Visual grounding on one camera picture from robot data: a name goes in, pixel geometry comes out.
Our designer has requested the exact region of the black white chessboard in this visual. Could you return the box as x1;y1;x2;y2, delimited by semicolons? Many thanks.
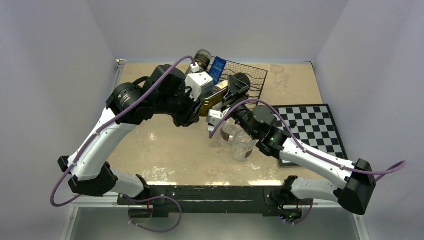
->
273;104;349;160

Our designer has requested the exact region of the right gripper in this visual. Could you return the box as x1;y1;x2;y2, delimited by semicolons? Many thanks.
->
220;75;258;140

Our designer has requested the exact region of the clear glass bottle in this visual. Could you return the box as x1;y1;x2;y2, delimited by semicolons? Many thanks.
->
185;49;212;76

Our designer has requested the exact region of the blue square glass bottle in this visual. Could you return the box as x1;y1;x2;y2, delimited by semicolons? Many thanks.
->
208;56;227;86

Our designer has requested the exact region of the clear bottle silver cap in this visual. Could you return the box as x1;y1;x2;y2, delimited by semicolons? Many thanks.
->
220;120;242;145

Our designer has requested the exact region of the dark brown glass bottle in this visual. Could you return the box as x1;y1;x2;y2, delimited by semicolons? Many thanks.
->
200;81;229;117

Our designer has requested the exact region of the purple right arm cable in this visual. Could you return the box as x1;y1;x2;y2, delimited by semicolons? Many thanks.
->
208;98;408;181

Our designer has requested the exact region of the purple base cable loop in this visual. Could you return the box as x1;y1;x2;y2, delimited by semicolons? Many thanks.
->
128;192;185;233

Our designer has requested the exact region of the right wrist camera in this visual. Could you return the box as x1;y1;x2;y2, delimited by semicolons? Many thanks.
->
206;108;230;133

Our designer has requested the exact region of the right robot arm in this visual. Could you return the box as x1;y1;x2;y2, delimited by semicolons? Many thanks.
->
222;73;377;215

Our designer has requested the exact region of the black mounting base plate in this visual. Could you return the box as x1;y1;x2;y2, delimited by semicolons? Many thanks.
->
117;185;312;218

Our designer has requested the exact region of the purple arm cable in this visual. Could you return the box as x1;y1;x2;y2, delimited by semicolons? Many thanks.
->
50;55;196;208
208;98;408;181

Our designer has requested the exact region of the black wire wine rack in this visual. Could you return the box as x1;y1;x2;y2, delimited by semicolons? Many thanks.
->
218;60;268;100

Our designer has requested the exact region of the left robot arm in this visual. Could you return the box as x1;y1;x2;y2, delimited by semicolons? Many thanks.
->
58;65;213;205

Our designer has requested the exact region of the clear bottle white cap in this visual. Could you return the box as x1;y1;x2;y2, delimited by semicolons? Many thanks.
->
232;130;257;162

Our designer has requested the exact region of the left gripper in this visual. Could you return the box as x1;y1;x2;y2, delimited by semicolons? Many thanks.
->
155;83;205;127

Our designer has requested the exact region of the black chess piece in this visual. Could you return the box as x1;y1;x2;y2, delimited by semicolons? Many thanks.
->
289;120;297;129

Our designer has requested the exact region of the aluminium table frame rail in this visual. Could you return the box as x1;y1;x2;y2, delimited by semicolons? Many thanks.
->
58;63;377;225

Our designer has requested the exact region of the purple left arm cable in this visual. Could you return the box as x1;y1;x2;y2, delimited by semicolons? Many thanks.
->
50;55;196;208

